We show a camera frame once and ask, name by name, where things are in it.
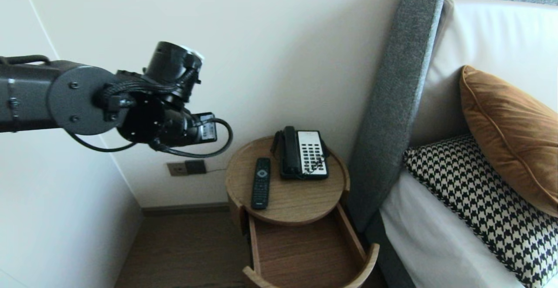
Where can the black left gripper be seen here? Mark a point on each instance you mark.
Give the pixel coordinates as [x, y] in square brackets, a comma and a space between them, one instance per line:
[192, 129]

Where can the black TV remote control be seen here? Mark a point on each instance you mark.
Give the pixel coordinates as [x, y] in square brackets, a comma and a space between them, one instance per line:
[261, 183]

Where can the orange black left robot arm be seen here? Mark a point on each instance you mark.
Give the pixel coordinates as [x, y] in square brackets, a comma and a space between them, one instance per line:
[78, 100]

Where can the black plug adapter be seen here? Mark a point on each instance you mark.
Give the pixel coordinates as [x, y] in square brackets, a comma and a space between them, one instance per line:
[195, 166]

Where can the black telephone handset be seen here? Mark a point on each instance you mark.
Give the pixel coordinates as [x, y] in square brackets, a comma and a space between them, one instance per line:
[290, 153]

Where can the black white desk telephone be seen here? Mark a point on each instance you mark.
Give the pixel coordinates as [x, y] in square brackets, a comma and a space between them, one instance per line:
[311, 153]

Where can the round wooden nightstand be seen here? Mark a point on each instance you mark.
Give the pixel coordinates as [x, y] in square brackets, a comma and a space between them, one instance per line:
[296, 201]

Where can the grey upholstered headboard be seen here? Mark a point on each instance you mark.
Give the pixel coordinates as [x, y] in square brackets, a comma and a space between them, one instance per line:
[392, 105]

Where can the white bed sheet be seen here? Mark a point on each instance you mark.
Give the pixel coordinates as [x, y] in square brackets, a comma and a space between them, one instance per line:
[427, 235]

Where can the black white houndstooth pillow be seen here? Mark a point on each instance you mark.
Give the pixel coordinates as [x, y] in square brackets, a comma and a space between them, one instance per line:
[479, 201]

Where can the brown velvet cushion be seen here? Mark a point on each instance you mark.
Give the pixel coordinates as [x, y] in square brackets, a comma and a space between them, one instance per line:
[514, 140]

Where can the bronze wall socket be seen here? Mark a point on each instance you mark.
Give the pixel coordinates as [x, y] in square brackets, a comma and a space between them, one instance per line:
[176, 169]

